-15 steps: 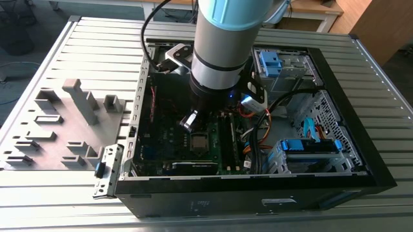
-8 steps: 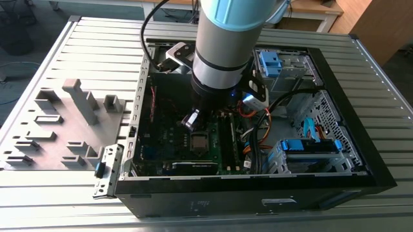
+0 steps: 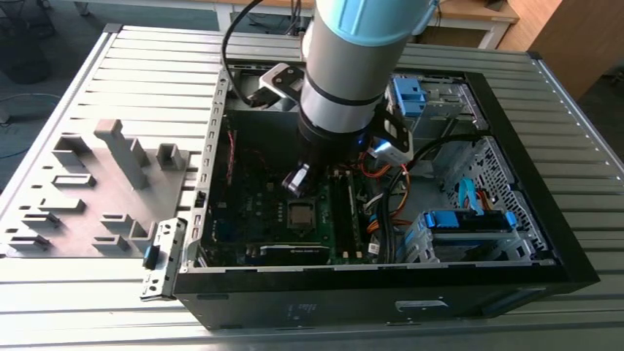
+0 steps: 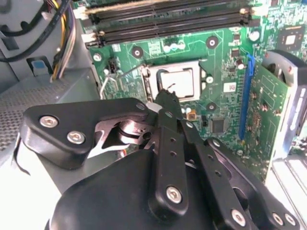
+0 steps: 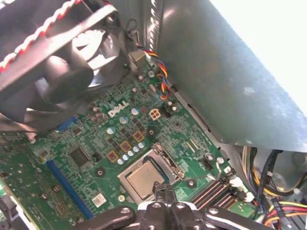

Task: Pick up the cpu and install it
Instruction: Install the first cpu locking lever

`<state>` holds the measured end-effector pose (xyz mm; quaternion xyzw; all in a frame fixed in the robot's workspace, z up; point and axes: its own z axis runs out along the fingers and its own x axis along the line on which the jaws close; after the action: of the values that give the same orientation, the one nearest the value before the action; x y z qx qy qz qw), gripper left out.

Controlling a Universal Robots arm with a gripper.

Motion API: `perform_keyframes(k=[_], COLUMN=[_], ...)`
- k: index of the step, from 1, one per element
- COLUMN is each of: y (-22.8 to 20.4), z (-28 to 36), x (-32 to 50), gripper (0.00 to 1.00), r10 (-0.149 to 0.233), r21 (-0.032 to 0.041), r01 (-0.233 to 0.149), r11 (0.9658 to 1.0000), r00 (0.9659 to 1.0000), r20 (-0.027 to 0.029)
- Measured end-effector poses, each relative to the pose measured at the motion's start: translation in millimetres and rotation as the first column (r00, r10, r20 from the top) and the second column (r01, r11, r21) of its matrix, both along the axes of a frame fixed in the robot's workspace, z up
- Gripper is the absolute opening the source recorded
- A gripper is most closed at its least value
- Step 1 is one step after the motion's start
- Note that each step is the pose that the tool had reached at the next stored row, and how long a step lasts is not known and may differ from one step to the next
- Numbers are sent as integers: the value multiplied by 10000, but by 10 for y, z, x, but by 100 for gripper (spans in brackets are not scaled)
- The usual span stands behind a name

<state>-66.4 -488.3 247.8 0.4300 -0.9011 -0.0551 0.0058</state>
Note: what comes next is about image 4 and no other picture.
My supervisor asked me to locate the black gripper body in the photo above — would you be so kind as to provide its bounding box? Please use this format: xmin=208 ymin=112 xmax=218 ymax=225
xmin=45 ymin=149 xmax=232 ymax=230

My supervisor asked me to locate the metal socket cover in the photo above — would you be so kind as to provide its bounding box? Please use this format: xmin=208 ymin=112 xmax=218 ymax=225
xmin=141 ymin=59 xmax=207 ymax=104

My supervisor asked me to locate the silver topped CPU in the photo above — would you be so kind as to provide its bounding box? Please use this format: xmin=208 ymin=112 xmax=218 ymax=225
xmin=158 ymin=68 xmax=195 ymax=103

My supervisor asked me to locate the wire locking lever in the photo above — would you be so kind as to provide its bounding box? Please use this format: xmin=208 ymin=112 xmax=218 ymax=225
xmin=99 ymin=64 xmax=146 ymax=100

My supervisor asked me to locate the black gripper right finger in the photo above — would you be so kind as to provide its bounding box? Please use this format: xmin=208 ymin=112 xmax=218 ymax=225
xmin=173 ymin=93 xmax=300 ymax=230

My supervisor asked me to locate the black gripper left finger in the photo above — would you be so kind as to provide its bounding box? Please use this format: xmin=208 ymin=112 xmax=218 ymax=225
xmin=14 ymin=89 xmax=190 ymax=218

